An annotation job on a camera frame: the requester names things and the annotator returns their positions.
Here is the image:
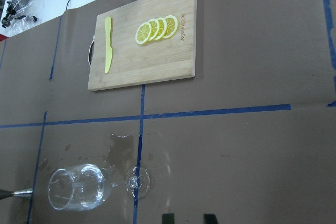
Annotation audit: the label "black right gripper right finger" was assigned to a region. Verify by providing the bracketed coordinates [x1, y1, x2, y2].
[203, 214, 217, 224]

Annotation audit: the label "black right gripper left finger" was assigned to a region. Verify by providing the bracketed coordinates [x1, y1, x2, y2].
[161, 213, 174, 224]

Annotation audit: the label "clear wine glass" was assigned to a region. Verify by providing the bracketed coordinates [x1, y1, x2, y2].
[47, 163, 151, 211]

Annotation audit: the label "steel jigger cup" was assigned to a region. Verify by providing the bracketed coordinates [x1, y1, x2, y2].
[0, 188, 33, 200]

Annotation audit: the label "brown table mat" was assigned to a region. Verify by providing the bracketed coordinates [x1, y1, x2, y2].
[1, 0, 335, 223]

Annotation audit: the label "bamboo cutting board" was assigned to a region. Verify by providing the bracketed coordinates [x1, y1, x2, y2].
[88, 0, 197, 91]

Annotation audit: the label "yellow plastic knife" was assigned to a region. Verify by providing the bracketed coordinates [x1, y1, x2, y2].
[104, 17, 113, 74]

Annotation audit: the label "lemon slice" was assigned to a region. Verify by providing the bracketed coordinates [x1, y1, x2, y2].
[153, 17, 167, 41]
[135, 22, 152, 45]
[163, 15, 178, 39]
[148, 18, 160, 41]

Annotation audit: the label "plastic bag black parts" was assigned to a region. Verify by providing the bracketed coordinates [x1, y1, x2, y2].
[1, 0, 38, 35]

